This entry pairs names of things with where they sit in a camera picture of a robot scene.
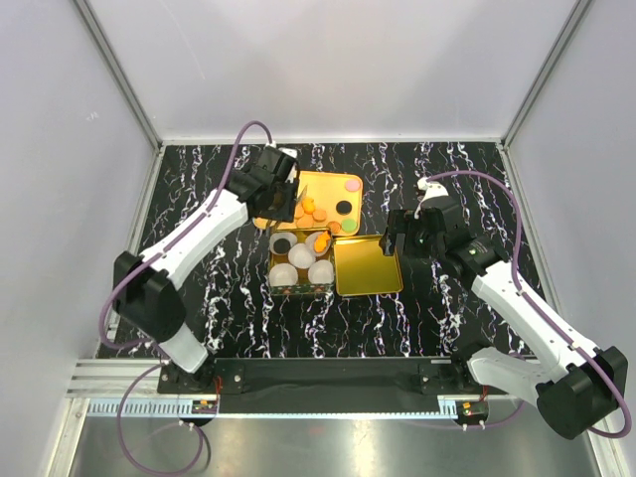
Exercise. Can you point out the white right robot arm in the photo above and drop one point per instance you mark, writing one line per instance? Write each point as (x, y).
(575, 385)

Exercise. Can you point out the yellow plastic tray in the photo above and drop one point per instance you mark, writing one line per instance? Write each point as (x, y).
(326, 189)

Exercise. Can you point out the white paper cup bottom-left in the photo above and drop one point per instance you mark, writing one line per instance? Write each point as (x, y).
(283, 275)

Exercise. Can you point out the small round dotted biscuit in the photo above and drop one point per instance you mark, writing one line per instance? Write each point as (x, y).
(305, 222)

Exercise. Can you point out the white paper cup top-left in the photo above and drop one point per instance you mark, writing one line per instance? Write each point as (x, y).
(284, 235)

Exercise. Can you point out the white paper cup centre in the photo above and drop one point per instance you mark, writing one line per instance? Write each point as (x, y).
(301, 257)

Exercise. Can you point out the white paper cup bottom-right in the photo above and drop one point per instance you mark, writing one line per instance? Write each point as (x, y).
(321, 272)

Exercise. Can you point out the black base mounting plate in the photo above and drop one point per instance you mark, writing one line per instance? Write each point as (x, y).
(329, 385)

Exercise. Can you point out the plain orange macaron cookie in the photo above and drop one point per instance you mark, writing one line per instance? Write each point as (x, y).
(319, 215)

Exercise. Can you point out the gold tin lid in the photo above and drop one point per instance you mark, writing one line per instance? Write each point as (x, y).
(361, 268)

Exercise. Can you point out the green sandwich cookie right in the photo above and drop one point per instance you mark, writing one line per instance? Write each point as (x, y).
(349, 226)

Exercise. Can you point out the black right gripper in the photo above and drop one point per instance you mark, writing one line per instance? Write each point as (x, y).
(402, 222)

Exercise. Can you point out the black sandwich cookie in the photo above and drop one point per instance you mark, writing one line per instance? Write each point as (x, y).
(344, 208)
(282, 246)

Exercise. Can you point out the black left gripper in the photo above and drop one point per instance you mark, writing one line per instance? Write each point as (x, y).
(286, 213)

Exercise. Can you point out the green decorated cookie tin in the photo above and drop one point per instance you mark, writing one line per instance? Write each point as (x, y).
(303, 286)

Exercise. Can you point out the pink sandwich cookie right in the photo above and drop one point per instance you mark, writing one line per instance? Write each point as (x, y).
(353, 185)

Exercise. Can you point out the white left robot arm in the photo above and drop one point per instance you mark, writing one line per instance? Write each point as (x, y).
(146, 286)

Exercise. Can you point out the orange swirl cookie lower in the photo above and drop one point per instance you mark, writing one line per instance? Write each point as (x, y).
(334, 227)

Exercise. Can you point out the orange fish cookie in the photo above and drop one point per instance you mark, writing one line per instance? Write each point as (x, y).
(308, 205)
(322, 243)

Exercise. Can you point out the white paper cup top-right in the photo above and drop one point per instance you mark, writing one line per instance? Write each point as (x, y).
(310, 241)

